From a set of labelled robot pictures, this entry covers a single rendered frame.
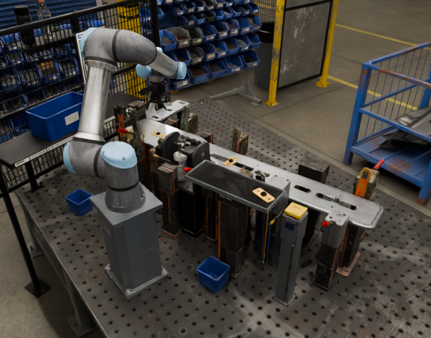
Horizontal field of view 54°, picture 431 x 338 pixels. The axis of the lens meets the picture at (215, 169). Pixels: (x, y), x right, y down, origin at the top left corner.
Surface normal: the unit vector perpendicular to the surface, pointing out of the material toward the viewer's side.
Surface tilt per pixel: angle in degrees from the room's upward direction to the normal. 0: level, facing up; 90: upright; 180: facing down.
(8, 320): 0
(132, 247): 90
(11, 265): 0
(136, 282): 90
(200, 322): 0
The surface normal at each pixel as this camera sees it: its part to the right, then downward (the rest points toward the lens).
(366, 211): 0.00, -0.83
